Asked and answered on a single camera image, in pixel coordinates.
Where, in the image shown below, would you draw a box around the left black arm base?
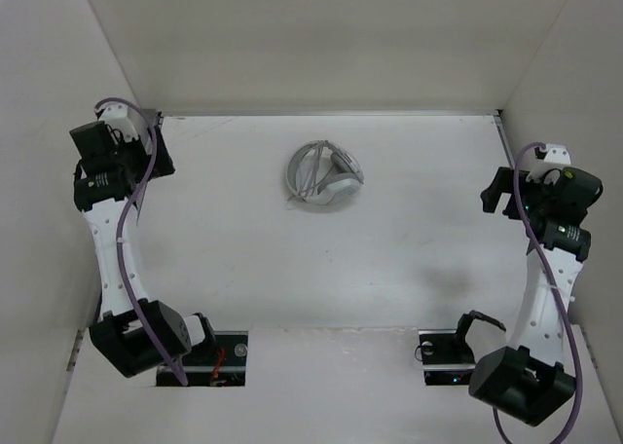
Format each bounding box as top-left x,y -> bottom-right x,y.
182,331 -> 248,388

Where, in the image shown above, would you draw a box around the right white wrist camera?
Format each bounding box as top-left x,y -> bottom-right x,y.
526,143 -> 571,182

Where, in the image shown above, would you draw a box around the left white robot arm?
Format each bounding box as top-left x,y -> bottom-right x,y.
70,121 -> 218,379

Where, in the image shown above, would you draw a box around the white grey headphones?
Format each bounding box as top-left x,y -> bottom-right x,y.
285,140 -> 365,205

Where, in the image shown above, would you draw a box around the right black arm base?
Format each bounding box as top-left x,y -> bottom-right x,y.
414,329 -> 476,387

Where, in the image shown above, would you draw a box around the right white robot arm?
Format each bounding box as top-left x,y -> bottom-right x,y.
468,166 -> 604,426

